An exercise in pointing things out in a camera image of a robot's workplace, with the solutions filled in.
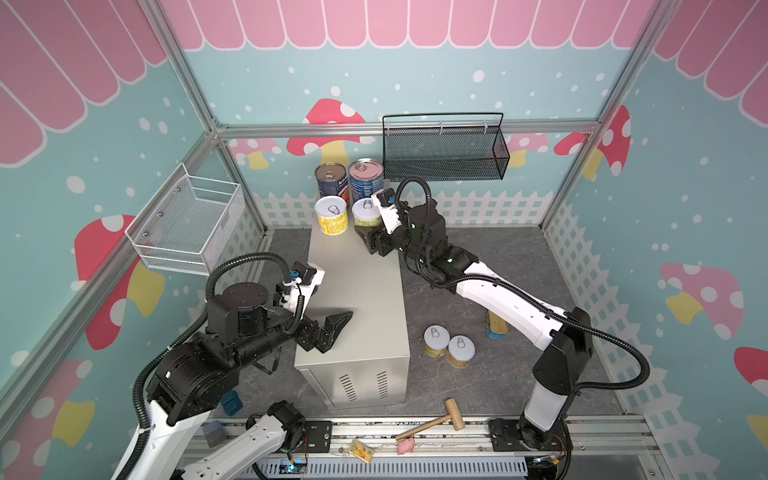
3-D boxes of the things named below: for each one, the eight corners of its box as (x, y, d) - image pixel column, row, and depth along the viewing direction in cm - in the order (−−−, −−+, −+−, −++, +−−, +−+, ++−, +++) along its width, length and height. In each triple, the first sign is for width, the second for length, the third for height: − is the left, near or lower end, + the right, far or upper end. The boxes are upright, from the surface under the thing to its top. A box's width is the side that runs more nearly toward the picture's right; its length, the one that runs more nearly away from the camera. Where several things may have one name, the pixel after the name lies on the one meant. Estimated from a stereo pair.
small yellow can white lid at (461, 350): (448, 368, 87) (451, 360, 83) (445, 342, 92) (448, 334, 88) (473, 368, 87) (477, 360, 83) (468, 343, 92) (472, 334, 88)
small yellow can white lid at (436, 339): (423, 358, 89) (425, 350, 84) (422, 333, 94) (423, 324, 89) (449, 358, 89) (452, 350, 84) (446, 333, 94) (449, 324, 89)
